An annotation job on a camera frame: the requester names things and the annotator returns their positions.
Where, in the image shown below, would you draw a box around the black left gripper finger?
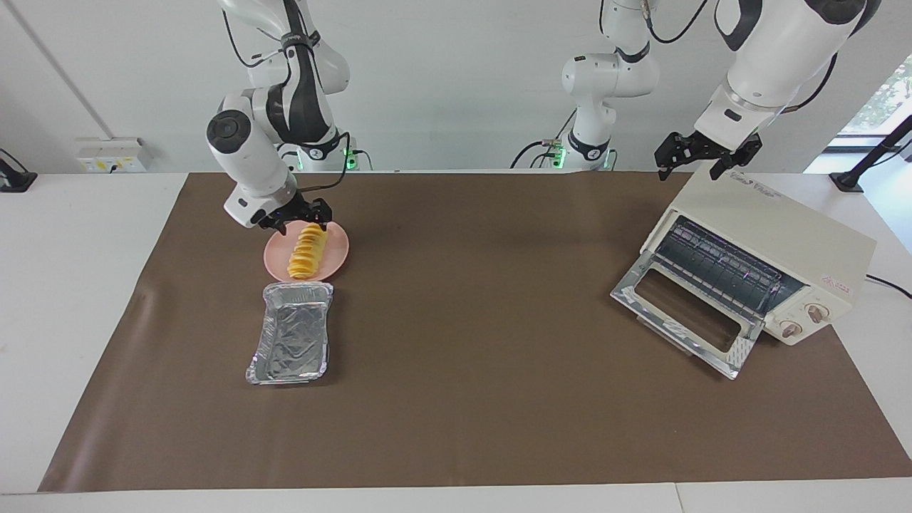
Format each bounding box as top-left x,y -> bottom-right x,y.
655,133 -> 687,181
710,136 -> 764,180

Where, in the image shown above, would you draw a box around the sliced yellow bread loaf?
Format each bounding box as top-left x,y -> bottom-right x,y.
286,222 -> 328,281

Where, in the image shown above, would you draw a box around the aluminium foil tray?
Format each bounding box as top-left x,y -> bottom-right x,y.
245,280 -> 335,387

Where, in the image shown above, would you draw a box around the cream toaster oven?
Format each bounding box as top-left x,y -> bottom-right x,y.
640,169 -> 878,347

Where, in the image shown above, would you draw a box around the glass oven door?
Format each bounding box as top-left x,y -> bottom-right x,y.
610,249 -> 765,380

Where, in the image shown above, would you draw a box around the pink round plate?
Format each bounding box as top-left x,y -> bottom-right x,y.
263,219 -> 351,283

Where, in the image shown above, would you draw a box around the brown table mat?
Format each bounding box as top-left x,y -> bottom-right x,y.
37,171 -> 912,494

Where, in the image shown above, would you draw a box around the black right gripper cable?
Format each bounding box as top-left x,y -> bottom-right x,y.
291,130 -> 353,195

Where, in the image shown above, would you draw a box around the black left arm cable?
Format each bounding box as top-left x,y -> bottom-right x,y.
782,51 -> 839,115

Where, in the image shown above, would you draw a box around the metal oven wire rack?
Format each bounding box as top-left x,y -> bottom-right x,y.
654,216 -> 786,316

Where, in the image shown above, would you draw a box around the black arm base cables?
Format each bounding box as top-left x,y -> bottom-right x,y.
509,107 -> 576,170

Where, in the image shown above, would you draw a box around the white wall socket box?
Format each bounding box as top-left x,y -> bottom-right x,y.
74,137 -> 152,174

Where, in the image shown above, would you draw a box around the black oven power cord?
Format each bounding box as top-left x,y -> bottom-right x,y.
865,274 -> 912,301

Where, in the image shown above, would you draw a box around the black desk clamp mount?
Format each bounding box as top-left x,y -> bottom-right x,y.
0,147 -> 38,194

